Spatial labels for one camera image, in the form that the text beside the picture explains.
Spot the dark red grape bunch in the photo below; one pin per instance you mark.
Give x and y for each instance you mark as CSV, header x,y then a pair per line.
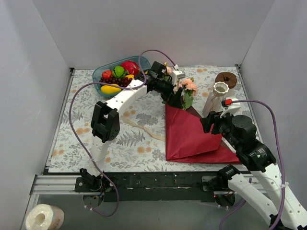
x,y
122,82

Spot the yellow lemon toy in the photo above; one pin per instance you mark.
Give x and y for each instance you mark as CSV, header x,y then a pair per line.
x,y
129,76

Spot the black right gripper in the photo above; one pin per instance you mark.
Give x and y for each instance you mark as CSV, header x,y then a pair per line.
x,y
208,122

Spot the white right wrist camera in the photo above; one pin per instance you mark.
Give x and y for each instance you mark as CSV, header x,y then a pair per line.
x,y
230,105

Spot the red apple toy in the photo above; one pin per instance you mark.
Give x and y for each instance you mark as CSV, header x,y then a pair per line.
x,y
107,74

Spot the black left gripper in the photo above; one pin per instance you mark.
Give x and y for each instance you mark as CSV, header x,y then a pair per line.
x,y
171,96

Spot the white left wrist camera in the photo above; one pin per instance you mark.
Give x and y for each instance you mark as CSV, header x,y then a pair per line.
x,y
176,75

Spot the yellow mango toy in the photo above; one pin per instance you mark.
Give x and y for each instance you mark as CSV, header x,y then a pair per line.
x,y
110,89

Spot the red dragon fruit toy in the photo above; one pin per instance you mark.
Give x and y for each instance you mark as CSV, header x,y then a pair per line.
x,y
130,67

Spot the dark red wrapping paper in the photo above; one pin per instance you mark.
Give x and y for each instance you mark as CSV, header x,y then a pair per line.
x,y
187,143

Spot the cream printed ribbon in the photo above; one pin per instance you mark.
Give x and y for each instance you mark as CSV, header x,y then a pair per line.
x,y
131,123

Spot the white ribbed ceramic vase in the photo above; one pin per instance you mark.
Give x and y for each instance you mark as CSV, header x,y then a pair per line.
x,y
215,98

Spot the green watermelon toy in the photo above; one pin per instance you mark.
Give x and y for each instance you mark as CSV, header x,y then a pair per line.
x,y
119,72

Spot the pink artificial flower bunch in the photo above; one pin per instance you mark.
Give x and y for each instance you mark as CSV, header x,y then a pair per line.
x,y
188,85

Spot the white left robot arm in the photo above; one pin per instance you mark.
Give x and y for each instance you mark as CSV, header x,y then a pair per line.
x,y
105,122

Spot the teal plastic fruit basket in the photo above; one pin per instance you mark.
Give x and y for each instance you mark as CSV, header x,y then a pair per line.
x,y
143,64

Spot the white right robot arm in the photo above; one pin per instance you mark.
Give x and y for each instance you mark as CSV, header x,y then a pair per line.
x,y
279,207

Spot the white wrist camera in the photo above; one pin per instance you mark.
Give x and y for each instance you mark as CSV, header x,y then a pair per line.
x,y
230,105
176,75

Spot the white toilet paper roll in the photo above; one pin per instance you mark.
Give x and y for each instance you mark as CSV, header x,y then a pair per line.
x,y
44,217

